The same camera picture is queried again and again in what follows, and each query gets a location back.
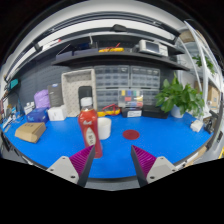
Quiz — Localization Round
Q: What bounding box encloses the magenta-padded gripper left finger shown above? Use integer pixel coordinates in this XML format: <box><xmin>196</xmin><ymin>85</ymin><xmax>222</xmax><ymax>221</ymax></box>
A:
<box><xmin>46</xmin><ymin>144</ymin><xmax>96</xmax><ymax>188</ymax></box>

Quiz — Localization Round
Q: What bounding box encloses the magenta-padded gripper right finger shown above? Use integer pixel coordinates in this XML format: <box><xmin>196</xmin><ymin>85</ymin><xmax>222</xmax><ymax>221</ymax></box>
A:
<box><xmin>130</xmin><ymin>144</ymin><xmax>179</xmax><ymax>188</ymax></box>

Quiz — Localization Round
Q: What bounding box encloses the red drink bottle white cap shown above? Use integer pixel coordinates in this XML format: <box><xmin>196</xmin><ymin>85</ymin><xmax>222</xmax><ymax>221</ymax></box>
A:
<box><xmin>77</xmin><ymin>96</ymin><xmax>104</xmax><ymax>159</ymax></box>

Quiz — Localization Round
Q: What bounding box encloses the flat round red coaster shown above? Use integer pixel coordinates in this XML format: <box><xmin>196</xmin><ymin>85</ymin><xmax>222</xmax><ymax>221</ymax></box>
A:
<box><xmin>122</xmin><ymin>129</ymin><xmax>141</xmax><ymax>141</ymax></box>

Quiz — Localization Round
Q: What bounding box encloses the brown cardboard box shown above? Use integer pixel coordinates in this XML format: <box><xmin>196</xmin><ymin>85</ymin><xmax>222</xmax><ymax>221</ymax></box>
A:
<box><xmin>14</xmin><ymin>121</ymin><xmax>47</xmax><ymax>144</ymax></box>

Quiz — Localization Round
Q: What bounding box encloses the white paper cup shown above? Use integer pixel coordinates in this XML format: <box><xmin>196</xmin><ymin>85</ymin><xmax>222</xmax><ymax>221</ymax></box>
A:
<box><xmin>97</xmin><ymin>117</ymin><xmax>112</xmax><ymax>141</ymax></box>

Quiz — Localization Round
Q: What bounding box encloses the small white box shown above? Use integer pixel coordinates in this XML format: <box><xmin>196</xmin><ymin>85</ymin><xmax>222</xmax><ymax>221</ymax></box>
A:
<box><xmin>47</xmin><ymin>104</ymin><xmax>68</xmax><ymax>122</ymax></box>

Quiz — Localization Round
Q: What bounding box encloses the black case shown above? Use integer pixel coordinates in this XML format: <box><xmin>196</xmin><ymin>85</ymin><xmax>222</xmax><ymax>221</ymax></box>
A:
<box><xmin>141</xmin><ymin>105</ymin><xmax>169</xmax><ymax>120</ymax></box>

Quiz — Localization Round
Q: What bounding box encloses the white power adapter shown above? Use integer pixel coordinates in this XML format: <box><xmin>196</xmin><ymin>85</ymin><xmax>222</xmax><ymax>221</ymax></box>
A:
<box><xmin>190</xmin><ymin>119</ymin><xmax>204</xmax><ymax>133</ymax></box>

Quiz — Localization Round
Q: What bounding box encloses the blue box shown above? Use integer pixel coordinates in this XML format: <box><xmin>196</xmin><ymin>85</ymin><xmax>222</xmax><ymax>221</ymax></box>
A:
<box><xmin>26</xmin><ymin>107</ymin><xmax>50</xmax><ymax>124</ymax></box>

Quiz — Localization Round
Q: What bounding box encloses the black box with white label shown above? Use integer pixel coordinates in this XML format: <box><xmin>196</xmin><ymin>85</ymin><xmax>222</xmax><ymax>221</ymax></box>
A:
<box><xmin>121</xmin><ymin>107</ymin><xmax>143</xmax><ymax>118</ymax></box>

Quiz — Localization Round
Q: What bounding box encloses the grey small-parts drawer cabinet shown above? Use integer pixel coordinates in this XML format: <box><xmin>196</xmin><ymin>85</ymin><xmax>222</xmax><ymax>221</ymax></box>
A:
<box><xmin>96</xmin><ymin>88</ymin><xmax>120</xmax><ymax>109</ymax></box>
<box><xmin>94</xmin><ymin>65</ymin><xmax>130</xmax><ymax>89</ymax></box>
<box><xmin>130</xmin><ymin>65</ymin><xmax>161</xmax><ymax>89</ymax></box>
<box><xmin>143</xmin><ymin>89</ymin><xmax>160</xmax><ymax>107</ymax></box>

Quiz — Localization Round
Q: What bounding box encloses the yellow multimeter with red leads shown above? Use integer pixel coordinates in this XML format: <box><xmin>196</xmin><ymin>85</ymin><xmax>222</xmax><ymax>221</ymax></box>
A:
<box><xmin>97</xmin><ymin>103</ymin><xmax>122</xmax><ymax>118</ymax></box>

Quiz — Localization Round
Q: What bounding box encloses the purple plastic bag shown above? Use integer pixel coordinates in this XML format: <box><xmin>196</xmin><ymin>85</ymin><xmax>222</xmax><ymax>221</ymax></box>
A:
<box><xmin>33</xmin><ymin>88</ymin><xmax>51</xmax><ymax>110</ymax></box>

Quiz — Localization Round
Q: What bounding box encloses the dark grey flat box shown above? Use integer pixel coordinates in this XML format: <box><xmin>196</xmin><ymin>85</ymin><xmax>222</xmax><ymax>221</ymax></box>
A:
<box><xmin>47</xmin><ymin>83</ymin><xmax>64</xmax><ymax>108</ymax></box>

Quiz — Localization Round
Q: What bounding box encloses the green potted plant white pot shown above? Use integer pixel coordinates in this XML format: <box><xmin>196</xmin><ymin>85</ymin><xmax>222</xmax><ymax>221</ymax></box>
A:
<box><xmin>155</xmin><ymin>73</ymin><xmax>206</xmax><ymax>119</ymax></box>

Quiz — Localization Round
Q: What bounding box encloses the clear organizer with coloured parts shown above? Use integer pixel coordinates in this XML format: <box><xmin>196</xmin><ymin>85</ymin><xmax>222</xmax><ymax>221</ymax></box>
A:
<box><xmin>117</xmin><ymin>88</ymin><xmax>144</xmax><ymax>109</ymax></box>

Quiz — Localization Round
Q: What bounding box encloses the white pegboard tray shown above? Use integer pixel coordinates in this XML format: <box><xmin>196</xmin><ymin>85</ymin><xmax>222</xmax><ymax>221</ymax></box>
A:
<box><xmin>60</xmin><ymin>68</ymin><xmax>98</xmax><ymax>118</ymax></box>

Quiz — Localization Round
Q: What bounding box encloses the black rectangular device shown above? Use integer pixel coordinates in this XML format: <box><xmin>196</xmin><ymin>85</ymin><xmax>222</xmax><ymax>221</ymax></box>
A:
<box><xmin>77</xmin><ymin>85</ymin><xmax>93</xmax><ymax>109</ymax></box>

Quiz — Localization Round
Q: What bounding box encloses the white shelf unit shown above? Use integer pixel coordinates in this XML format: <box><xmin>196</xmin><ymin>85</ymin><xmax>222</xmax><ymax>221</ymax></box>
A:
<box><xmin>176</xmin><ymin>21</ymin><xmax>221</xmax><ymax>118</ymax></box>

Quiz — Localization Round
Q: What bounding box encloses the white oscilloscope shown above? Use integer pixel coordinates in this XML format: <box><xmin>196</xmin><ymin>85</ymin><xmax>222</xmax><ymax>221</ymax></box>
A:
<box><xmin>138</xmin><ymin>39</ymin><xmax>169</xmax><ymax>58</ymax></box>

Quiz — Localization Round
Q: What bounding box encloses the yellow tool with red leads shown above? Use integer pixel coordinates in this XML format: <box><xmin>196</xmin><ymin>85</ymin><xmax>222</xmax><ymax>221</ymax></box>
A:
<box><xmin>98</xmin><ymin>43</ymin><xmax>125</xmax><ymax>54</ymax></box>

